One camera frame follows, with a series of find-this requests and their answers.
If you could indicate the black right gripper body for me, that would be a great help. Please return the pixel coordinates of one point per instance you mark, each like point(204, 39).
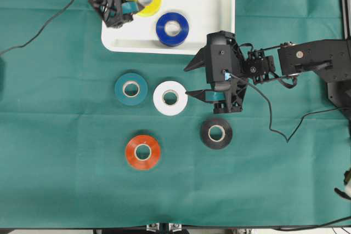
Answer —
point(224, 73)

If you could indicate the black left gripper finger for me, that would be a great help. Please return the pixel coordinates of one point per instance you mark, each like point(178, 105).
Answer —
point(131, 7)

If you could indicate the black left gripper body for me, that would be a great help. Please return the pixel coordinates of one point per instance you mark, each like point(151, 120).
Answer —
point(111, 12)

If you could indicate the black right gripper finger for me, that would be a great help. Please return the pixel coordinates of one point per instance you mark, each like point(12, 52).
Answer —
point(197, 62)
point(207, 95)

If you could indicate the white tape roll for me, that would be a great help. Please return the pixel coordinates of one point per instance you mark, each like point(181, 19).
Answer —
point(170, 87)

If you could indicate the blue tape roll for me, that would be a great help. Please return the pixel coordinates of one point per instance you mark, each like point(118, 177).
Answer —
point(172, 29)

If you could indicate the teal green tape roll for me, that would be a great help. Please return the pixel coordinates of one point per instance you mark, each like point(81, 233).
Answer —
point(127, 79)

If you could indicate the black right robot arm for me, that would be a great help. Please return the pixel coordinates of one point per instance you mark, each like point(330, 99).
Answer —
point(329, 59)

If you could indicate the white plastic tray case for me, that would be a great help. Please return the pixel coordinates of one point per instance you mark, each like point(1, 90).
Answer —
point(203, 16)

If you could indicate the red orange tape roll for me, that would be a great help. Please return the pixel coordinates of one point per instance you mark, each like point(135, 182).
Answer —
point(131, 152)

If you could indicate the green table cloth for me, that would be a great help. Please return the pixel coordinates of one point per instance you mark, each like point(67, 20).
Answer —
point(64, 135)

